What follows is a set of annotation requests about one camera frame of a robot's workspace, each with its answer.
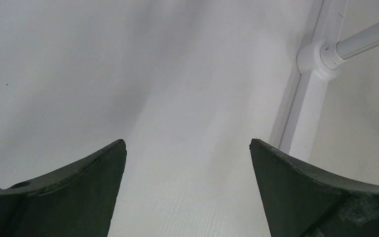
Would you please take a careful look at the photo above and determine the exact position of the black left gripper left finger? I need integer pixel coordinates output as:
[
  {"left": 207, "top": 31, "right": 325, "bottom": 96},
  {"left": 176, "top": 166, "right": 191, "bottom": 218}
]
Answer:
[{"left": 0, "top": 139, "right": 127, "bottom": 237}]

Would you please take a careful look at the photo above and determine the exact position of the metal clothes rack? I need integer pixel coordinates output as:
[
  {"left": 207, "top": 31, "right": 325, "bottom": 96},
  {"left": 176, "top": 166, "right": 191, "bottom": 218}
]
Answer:
[{"left": 279, "top": 0, "right": 379, "bottom": 162}]

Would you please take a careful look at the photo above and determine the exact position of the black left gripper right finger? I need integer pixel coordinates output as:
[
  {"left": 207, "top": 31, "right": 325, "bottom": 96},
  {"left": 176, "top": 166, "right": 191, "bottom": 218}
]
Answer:
[{"left": 250, "top": 139, "right": 379, "bottom": 237}]

